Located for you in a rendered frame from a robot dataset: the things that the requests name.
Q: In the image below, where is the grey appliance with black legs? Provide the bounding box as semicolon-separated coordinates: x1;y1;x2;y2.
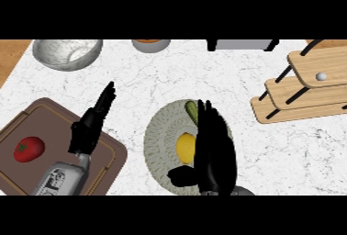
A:
207;39;281;52

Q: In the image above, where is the grey cup with orange rim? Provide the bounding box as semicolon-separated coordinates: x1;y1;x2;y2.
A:
130;39;173;54

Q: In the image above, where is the green cucumber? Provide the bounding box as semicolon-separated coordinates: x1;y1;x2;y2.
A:
183;100;201;127

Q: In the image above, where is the wooden tiered shelf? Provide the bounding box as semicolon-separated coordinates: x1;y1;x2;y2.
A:
250;39;347;125

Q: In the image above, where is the yellow lemon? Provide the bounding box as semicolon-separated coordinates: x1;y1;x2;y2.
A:
174;131;198;165

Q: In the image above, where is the red tomato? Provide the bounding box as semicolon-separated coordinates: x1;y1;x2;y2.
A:
12;136;47;163

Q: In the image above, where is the brown cutting board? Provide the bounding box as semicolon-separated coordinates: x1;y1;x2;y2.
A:
0;96;128;196

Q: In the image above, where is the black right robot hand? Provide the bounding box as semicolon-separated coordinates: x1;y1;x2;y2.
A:
167;99;239;196

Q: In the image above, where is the round grey woven placemat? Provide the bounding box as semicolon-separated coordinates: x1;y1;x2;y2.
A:
142;98;236;196

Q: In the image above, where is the white marble bowl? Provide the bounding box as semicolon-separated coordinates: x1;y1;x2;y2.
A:
31;39;105;73

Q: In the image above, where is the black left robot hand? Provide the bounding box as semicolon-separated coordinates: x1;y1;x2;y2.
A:
66;81;118;156

